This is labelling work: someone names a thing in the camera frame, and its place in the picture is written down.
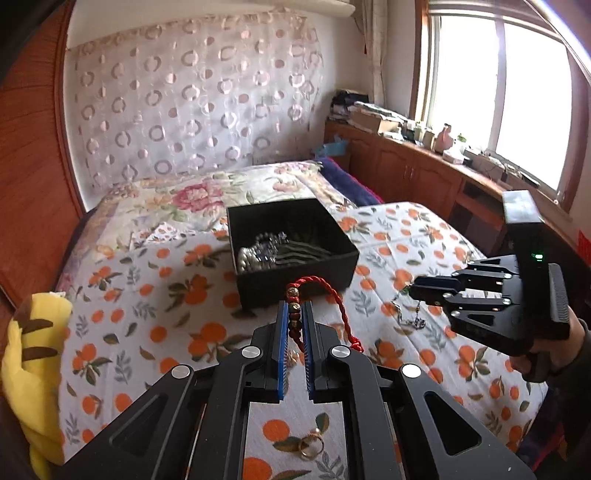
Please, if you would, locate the yellow plush toy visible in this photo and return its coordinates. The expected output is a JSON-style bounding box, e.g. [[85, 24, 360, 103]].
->
[[0, 291, 75, 478]]

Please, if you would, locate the floral blanket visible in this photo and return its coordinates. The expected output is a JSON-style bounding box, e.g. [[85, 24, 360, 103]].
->
[[58, 159, 358, 278]]

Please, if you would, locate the gold pearl ring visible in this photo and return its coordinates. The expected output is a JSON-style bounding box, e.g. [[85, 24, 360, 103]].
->
[[295, 428, 325, 461]]

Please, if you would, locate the pile of dark clothes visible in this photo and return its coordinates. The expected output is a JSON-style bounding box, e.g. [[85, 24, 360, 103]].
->
[[330, 90, 370, 123]]

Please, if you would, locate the wooden cabinet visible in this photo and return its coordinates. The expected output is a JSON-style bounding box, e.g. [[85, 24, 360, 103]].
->
[[323, 117, 591, 268]]

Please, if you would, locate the wooden wardrobe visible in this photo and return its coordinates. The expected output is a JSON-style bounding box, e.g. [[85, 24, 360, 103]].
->
[[0, 0, 88, 315]]

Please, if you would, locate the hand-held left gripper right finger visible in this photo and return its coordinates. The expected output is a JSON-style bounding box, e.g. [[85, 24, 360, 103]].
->
[[302, 300, 539, 480]]

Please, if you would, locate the person's right forearm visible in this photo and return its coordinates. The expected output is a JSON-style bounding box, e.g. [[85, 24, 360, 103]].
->
[[547, 323, 591, 446]]

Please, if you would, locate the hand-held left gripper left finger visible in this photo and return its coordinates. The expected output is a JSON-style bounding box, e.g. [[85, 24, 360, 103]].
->
[[55, 300, 289, 480]]

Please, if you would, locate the red cord bracelet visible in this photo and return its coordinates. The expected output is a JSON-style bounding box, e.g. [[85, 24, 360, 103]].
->
[[283, 276, 366, 365]]

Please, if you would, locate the beige window curtain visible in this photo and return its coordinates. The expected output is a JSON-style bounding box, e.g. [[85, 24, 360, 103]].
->
[[358, 0, 389, 107]]

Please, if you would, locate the orange fruit print cloth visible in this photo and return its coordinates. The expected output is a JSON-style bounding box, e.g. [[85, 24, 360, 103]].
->
[[55, 200, 550, 480]]

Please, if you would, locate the person's right hand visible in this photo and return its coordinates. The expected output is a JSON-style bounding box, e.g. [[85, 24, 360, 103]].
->
[[510, 318, 589, 382]]

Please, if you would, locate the dark blue blanket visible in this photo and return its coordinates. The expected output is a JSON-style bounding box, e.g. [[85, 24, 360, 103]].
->
[[318, 157, 384, 208]]

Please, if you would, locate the black jewelry box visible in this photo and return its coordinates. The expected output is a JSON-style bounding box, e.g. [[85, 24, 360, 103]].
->
[[226, 198, 361, 312]]

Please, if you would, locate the pink figurine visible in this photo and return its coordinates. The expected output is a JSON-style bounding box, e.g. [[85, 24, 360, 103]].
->
[[434, 124, 455, 153]]

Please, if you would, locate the teal bag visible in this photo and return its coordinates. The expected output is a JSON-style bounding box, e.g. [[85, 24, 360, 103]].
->
[[314, 141, 348, 160]]

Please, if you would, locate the cardboard box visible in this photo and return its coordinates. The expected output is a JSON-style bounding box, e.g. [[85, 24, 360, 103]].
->
[[351, 108, 402, 134]]

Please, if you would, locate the folded patterned cloth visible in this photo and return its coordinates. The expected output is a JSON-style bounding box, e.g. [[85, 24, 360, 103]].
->
[[351, 100, 407, 121]]

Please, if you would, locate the white air conditioner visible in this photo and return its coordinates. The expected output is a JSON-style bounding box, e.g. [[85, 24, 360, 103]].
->
[[277, 0, 356, 18]]

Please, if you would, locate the circle patterned curtain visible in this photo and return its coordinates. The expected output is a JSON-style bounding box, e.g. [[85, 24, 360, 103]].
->
[[65, 11, 326, 195]]

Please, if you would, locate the silver chain necklace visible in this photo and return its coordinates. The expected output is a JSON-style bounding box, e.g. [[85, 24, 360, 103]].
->
[[392, 284, 428, 331]]

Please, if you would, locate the pearl necklace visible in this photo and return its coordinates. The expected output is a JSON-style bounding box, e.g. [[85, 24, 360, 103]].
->
[[238, 247, 278, 276]]

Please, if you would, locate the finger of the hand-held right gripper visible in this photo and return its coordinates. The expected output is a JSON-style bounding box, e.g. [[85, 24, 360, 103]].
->
[[438, 292, 525, 354], [409, 257, 522, 304]]

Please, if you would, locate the window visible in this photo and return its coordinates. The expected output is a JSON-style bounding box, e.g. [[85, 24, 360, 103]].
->
[[411, 0, 591, 217]]

